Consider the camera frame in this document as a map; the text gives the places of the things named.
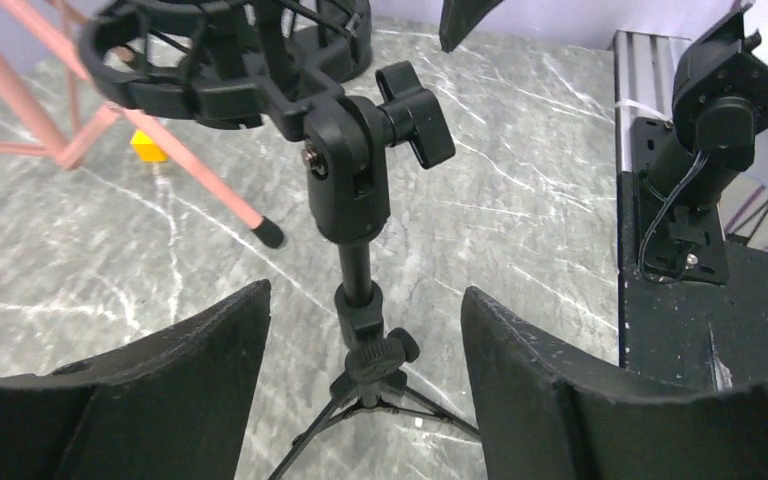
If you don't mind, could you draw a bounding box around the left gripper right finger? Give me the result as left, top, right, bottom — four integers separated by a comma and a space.
460, 287, 768, 479

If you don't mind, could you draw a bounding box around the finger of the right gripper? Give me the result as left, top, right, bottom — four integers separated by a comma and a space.
438, 0, 502, 53

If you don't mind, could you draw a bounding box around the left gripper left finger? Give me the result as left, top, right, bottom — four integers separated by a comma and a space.
0, 280, 271, 479

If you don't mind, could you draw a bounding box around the black shock-mount tripod stand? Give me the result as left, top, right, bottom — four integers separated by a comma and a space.
78, 1, 479, 479

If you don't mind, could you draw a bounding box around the black round-base mic stand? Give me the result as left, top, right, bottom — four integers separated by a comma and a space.
289, 0, 373, 83

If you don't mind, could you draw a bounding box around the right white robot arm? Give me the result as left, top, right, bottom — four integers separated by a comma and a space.
620, 1, 768, 285

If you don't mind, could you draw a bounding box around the yellow cube near music stand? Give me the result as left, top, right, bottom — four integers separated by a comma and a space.
130, 129, 169, 163

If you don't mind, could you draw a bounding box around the pink music stand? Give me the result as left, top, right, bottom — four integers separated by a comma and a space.
0, 1, 285, 249

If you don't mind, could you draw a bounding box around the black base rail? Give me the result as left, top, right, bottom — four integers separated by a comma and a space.
615, 119, 768, 392

